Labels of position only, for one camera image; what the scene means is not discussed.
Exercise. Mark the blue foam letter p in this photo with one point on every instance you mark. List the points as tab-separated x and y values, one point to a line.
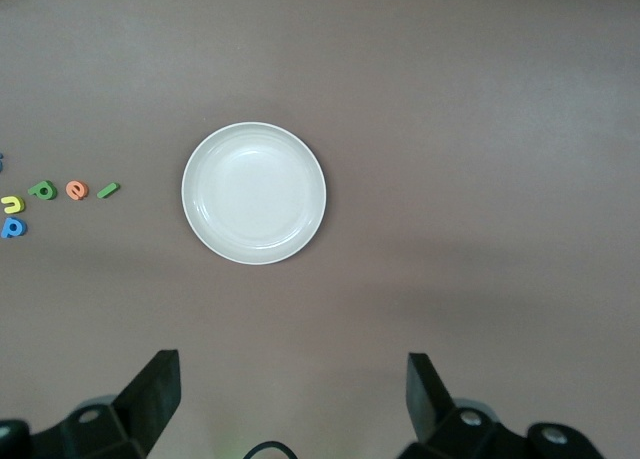
6	232

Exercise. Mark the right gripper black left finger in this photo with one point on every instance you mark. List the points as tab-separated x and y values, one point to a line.
150	404

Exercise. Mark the brown table cover sheet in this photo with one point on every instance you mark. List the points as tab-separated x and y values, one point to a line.
450	129

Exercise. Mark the green foam letter p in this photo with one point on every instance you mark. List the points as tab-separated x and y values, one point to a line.
33	188

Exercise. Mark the orange foam letter e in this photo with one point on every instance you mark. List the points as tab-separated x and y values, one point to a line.
70	190

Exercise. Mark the green foam letter l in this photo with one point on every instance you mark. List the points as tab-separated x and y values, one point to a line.
107	190

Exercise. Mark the beige brown round plate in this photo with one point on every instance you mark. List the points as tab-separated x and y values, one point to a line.
254	194

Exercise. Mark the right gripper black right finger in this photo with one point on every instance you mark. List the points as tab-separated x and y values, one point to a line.
430	409

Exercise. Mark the yellow foam letter u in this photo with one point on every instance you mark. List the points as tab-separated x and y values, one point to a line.
20	201

